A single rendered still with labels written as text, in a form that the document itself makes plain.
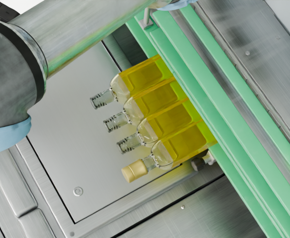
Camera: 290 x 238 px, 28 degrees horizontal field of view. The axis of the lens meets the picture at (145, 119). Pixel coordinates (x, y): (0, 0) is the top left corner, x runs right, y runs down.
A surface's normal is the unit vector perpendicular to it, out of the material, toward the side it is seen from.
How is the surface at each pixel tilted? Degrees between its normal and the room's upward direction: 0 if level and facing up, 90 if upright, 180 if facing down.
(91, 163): 90
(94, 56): 90
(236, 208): 89
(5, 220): 90
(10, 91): 115
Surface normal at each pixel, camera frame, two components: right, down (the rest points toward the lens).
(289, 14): -0.86, 0.45
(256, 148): 0.07, -0.40
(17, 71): 0.69, -0.04
